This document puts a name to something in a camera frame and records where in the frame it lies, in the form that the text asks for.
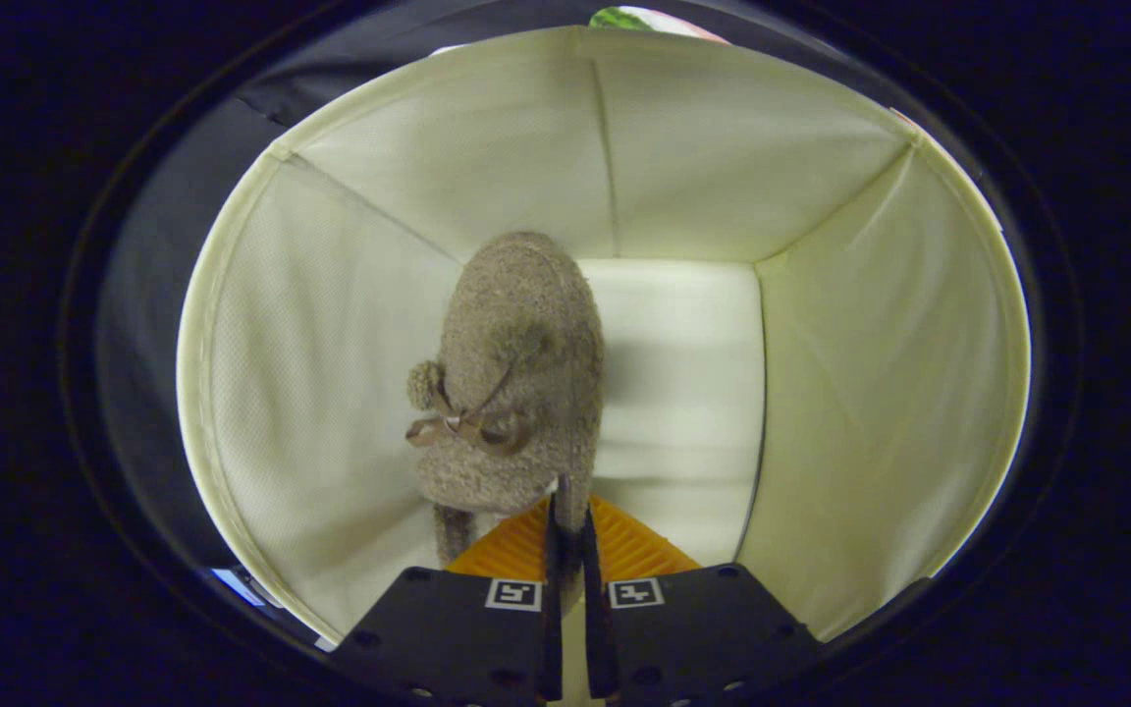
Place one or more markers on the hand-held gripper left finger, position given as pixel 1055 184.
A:
pixel 552 638

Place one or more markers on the brown fuzzy shoe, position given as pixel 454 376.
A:
pixel 516 344

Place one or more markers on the cream fabric storage box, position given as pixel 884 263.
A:
pixel 821 393

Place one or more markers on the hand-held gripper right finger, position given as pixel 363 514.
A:
pixel 597 638

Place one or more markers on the watermelon slice plush toy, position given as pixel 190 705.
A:
pixel 624 18

